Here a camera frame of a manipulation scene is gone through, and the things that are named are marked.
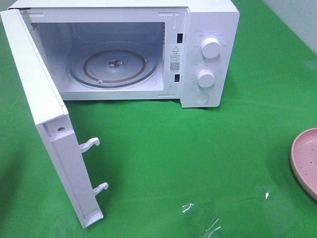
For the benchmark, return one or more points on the white wall panel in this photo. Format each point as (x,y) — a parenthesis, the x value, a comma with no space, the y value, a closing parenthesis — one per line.
(300,16)

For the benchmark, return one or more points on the white microwave door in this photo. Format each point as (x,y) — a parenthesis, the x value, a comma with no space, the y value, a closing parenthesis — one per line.
(52,119)

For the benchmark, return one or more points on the green table cloth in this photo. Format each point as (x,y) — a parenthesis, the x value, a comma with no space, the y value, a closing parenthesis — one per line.
(174,172)

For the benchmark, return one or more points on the white microwave oven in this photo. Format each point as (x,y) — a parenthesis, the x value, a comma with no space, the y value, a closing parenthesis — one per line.
(178,27)

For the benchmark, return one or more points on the white round knob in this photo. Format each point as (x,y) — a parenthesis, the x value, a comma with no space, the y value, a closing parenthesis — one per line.
(210,47)
(205,79)

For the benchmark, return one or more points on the round white door button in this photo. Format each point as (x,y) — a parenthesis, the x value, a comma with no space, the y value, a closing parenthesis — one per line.
(201,98)

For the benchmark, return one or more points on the pink speckled plate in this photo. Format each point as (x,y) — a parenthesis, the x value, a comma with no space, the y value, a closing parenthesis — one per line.
(303,160)

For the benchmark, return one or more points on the glass microwave turntable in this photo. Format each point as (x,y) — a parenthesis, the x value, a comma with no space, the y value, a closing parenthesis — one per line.
(115,64)

